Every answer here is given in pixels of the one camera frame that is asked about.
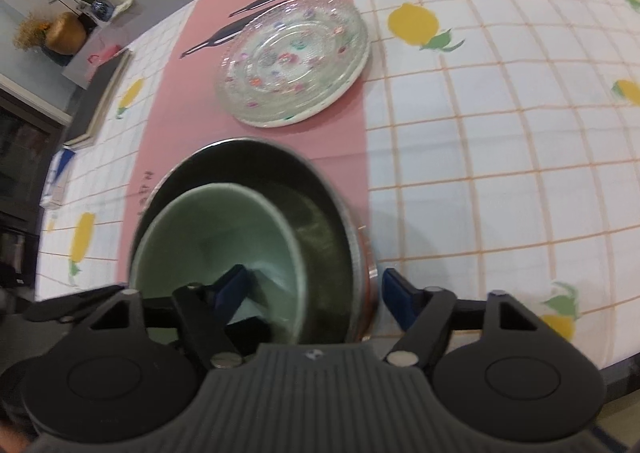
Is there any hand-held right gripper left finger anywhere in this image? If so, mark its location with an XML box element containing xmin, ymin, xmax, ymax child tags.
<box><xmin>87</xmin><ymin>264</ymin><xmax>251</xmax><ymax>369</ymax></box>

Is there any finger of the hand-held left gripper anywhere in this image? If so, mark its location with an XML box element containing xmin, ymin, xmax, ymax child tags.
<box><xmin>22</xmin><ymin>284</ymin><xmax>126</xmax><ymax>324</ymax></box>

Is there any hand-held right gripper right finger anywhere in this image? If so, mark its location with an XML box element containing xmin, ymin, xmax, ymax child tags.
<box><xmin>381</xmin><ymin>268</ymin><xmax>546</xmax><ymax>368</ymax></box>

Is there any orange steel bowl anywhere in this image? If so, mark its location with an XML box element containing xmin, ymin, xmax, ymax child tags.
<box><xmin>131</xmin><ymin>137</ymin><xmax>377</xmax><ymax>345</ymax></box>

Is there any green ceramic bowl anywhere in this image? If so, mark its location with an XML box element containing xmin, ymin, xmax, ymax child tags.
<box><xmin>129</xmin><ymin>183</ymin><xmax>307</xmax><ymax>346</ymax></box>

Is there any clear glass flower plate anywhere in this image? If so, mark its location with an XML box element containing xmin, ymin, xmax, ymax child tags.
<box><xmin>215</xmin><ymin>0</ymin><xmax>371</xmax><ymax>126</ymax></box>

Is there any blue and white packet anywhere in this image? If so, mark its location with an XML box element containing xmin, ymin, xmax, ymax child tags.
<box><xmin>40</xmin><ymin>148</ymin><xmax>76</xmax><ymax>210</ymax></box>

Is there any dark glass cabinet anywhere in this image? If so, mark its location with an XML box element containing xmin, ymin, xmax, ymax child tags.
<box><xmin>0</xmin><ymin>78</ymin><xmax>71</xmax><ymax>294</ymax></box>

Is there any pink placemat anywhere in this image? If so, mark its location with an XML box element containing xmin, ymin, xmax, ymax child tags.
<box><xmin>115</xmin><ymin>0</ymin><xmax>371</xmax><ymax>294</ymax></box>

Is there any black notebook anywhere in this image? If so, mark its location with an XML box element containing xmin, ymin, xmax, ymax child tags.
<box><xmin>64</xmin><ymin>49</ymin><xmax>133</xmax><ymax>148</ymax></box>

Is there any pink storage box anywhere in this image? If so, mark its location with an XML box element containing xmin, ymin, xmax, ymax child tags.
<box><xmin>89</xmin><ymin>45</ymin><xmax>123</xmax><ymax>64</ymax></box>

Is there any gold vase with dried flowers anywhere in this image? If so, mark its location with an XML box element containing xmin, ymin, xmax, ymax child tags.
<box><xmin>12</xmin><ymin>12</ymin><xmax>88</xmax><ymax>55</ymax></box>

